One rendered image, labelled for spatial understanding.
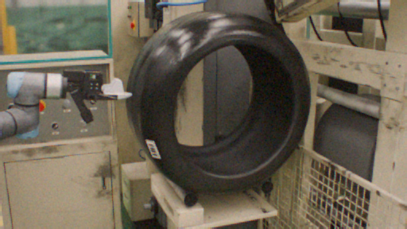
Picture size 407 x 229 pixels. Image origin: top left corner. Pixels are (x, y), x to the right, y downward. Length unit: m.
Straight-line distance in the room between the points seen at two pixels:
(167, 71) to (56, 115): 0.91
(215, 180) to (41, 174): 0.96
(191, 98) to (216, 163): 0.27
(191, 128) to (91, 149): 0.54
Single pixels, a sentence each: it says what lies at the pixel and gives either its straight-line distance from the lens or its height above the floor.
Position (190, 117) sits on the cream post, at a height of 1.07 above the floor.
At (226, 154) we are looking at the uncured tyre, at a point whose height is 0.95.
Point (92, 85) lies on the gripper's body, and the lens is 1.34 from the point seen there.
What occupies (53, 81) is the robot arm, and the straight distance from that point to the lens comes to 1.32.
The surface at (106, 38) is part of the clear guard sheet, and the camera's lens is 2.02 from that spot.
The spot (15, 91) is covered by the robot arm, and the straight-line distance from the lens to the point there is 1.32.
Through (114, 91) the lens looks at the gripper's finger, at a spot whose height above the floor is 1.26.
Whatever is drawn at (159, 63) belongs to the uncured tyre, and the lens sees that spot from 1.29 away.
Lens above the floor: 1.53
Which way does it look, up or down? 14 degrees down
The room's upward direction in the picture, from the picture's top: straight up
